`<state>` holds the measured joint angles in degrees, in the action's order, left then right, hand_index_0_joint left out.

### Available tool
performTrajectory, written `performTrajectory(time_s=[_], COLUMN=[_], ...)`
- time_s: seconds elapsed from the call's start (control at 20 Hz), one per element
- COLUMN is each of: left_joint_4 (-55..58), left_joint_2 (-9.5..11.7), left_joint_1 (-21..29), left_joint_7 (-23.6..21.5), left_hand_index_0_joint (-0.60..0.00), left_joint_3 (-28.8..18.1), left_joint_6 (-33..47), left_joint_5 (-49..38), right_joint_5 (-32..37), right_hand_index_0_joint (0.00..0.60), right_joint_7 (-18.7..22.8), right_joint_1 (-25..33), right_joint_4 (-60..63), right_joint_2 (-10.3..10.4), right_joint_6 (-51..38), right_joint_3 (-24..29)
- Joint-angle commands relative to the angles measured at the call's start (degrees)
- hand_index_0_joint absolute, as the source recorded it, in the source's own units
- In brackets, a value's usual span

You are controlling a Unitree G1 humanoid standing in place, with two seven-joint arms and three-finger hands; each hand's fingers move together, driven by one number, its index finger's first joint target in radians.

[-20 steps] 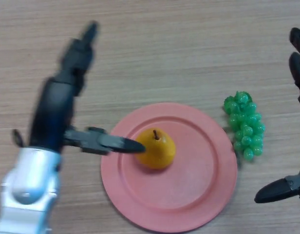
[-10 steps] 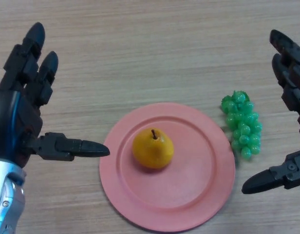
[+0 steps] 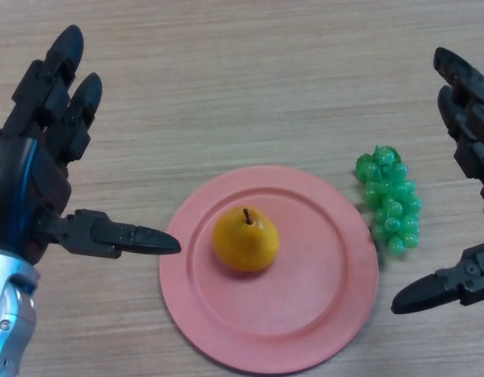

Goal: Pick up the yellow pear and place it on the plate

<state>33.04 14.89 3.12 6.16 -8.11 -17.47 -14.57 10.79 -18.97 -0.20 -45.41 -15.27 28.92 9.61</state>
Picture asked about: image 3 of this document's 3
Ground pink round plate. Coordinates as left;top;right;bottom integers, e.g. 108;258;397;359
159;165;380;374

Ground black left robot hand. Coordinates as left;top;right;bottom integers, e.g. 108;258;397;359
0;24;182;265

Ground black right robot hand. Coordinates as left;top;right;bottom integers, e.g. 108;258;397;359
390;46;484;315

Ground yellow pear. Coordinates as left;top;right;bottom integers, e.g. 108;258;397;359
213;207;281;274

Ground green grape bunch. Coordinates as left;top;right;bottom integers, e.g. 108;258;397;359
354;145;423;258

